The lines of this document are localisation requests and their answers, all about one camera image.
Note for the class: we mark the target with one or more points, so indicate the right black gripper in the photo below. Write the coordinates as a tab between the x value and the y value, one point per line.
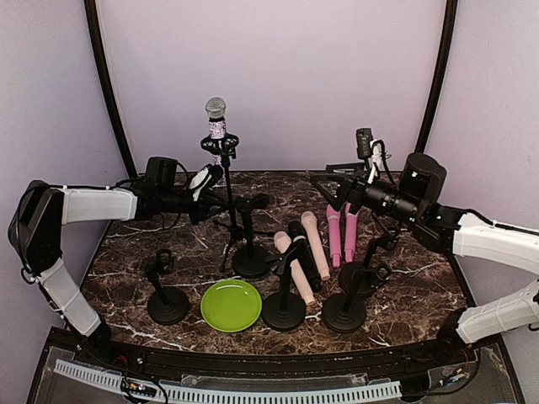
355	183

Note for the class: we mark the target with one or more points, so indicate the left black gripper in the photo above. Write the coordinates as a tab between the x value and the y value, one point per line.
202	212

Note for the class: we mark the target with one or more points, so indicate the small pale pink microphone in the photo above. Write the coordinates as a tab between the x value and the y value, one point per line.
310	224

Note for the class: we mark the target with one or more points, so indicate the black stand for pink microphone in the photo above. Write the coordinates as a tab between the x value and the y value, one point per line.
168	305
249	260

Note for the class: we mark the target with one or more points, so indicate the black tripod shock-mount stand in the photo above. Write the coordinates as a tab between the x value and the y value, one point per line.
235	228

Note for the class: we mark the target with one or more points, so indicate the large pale pink microphone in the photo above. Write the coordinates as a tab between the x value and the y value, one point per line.
282	241

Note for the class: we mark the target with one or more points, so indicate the black handheld microphone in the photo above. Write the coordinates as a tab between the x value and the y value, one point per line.
296	232

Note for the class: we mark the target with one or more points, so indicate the black stand for small pale microphone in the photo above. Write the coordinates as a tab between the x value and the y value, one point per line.
364	265

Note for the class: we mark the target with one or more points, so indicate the rhinestone silver-head microphone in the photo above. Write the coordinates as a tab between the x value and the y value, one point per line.
216	142

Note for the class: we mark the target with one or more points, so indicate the black round-base mic stand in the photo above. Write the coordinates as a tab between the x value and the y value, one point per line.
284	311

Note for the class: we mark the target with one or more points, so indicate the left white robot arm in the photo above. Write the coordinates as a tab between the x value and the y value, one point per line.
46	210

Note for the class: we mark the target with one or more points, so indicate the green round plate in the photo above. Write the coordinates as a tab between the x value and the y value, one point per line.
231	306

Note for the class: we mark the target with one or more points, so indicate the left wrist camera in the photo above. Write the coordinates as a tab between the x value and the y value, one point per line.
206	178

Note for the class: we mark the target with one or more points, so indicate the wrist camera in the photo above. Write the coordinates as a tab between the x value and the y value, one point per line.
206	178
373	154

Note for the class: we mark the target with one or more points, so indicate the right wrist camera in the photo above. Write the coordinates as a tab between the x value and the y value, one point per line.
373	154

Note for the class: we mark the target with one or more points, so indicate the black front rail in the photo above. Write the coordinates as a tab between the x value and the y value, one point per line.
287	356

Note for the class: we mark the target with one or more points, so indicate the white slotted cable duct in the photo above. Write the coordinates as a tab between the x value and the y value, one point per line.
201	389

